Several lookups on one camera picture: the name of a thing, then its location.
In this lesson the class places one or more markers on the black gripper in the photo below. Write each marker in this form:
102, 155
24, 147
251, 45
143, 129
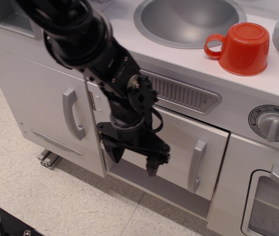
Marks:
137, 139

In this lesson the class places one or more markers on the white cabinet door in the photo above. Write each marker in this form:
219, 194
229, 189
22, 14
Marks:
181, 133

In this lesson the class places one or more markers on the silver cabinet door handle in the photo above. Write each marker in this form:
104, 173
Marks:
193, 179

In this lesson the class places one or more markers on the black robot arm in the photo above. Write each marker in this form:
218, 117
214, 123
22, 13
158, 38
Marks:
81, 38

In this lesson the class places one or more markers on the silver vent grille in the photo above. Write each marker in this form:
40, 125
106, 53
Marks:
181, 94

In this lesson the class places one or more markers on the white toy fridge door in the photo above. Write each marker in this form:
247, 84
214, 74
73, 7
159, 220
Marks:
34, 94

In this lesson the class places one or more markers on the silver fridge nameplate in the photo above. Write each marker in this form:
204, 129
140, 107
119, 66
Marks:
57, 143

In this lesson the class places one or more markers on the white toy oven door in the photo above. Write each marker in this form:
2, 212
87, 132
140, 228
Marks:
246, 201

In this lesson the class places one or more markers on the white toy kitchen body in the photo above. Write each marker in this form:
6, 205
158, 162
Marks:
73, 201

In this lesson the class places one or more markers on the silver toy sink bowl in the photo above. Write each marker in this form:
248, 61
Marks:
186, 24

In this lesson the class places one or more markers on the grey timer knob dial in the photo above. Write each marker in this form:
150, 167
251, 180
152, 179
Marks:
264, 121

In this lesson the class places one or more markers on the orange plastic cup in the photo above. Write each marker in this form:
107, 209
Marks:
242, 51

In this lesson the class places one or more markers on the aluminium extrusion rail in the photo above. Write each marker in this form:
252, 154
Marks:
49, 159

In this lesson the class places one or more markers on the silver fridge door handle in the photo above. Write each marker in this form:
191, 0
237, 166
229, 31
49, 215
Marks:
68, 101

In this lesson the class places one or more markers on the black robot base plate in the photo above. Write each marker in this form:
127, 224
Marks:
12, 226

